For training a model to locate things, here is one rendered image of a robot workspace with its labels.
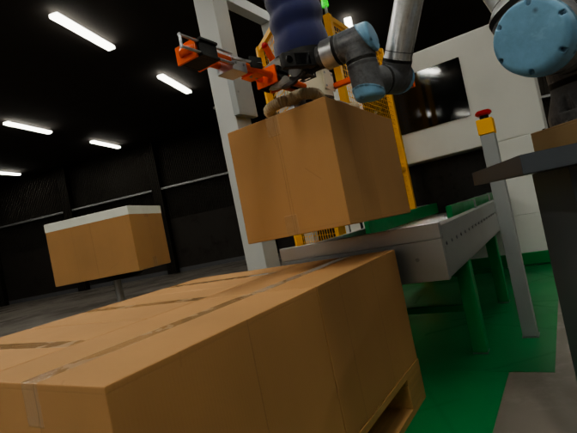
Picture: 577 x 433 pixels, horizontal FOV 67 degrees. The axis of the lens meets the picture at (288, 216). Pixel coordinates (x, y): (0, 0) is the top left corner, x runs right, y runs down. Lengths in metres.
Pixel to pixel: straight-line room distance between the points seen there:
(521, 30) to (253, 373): 0.86
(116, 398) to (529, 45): 0.97
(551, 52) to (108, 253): 2.50
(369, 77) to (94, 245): 2.11
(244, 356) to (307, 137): 0.76
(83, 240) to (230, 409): 2.28
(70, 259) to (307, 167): 2.01
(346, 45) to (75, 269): 2.24
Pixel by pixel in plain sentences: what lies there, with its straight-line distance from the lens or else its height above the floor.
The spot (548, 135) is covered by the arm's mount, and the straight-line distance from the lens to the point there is 1.26.
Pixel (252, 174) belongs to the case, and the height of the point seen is 0.90.
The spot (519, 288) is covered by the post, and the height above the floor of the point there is 0.23.
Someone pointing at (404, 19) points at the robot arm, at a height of 1.23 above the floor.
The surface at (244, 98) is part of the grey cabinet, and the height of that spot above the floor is 1.58.
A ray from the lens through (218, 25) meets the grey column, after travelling 3.17.
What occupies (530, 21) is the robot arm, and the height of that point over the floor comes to 1.00.
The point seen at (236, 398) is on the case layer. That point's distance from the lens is 0.86.
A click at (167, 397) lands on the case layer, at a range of 0.75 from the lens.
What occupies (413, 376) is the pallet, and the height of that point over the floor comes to 0.11.
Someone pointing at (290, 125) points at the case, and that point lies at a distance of 1.44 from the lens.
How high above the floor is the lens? 0.71
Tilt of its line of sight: 1 degrees up
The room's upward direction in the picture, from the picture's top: 12 degrees counter-clockwise
